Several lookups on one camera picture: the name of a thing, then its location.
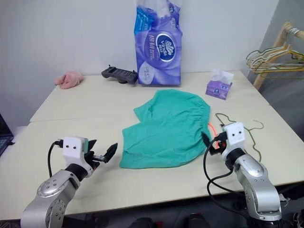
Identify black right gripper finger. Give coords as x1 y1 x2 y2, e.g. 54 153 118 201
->
201 132 212 148

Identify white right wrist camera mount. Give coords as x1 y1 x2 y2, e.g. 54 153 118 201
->
222 122 246 146

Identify wooden clothes rack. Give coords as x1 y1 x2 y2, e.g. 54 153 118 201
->
253 22 304 90

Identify olive wire hanger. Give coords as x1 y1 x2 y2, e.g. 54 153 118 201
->
215 113 266 163

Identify dark rounded shape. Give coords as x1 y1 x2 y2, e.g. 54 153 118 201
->
128 217 155 228
189 213 209 228

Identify black handheld controller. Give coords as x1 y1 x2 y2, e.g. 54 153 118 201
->
101 64 139 84

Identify orange cord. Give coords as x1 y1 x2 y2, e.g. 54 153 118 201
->
208 122 225 150

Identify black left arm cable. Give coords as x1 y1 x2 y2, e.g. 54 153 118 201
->
48 140 64 178

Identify pink plush toy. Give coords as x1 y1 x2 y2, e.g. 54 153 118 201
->
54 70 84 90

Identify green shorts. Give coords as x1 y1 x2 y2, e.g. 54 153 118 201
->
118 89 212 169

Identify large purple tissue pack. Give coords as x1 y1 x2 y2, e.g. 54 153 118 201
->
134 0 184 86

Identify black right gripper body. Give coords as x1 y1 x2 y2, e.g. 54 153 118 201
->
212 133 228 155

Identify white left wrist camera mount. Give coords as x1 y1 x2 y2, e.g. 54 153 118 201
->
62 136 94 178

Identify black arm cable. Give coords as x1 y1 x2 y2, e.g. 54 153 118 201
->
48 140 64 178
203 142 247 199

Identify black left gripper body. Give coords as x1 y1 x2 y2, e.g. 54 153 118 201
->
83 149 107 172

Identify small purple tissue box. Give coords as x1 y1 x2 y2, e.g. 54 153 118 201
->
205 69 235 100

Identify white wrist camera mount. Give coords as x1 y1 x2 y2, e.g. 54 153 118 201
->
222 122 246 146
62 136 94 178

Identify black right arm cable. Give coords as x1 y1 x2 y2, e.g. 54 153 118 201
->
203 142 247 199

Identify dark laptop computer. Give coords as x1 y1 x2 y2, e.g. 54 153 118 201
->
0 113 15 157

